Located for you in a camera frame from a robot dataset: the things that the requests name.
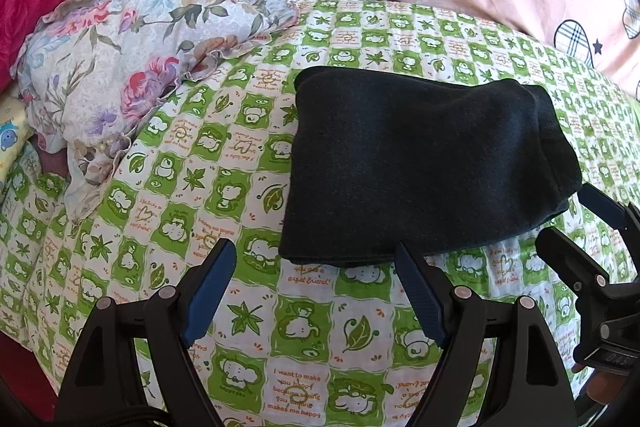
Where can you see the mauve cloth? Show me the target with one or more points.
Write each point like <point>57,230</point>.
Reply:
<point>55,164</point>

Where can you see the person's right hand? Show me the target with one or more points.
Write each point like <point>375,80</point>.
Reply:
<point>600,387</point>

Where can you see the floral ruffled pillow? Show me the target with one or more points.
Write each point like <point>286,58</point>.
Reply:
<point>115,47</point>

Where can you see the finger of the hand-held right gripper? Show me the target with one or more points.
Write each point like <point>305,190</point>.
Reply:
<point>572,264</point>
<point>607,209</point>

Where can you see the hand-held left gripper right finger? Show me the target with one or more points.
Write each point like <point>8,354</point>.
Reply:
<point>422,297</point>

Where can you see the green cartoon printed bed sheet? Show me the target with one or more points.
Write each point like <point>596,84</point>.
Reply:
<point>190,147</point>

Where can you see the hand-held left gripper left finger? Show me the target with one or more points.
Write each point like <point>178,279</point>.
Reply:
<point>210,292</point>

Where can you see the dark navy pants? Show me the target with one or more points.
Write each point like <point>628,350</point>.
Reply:
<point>415,157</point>

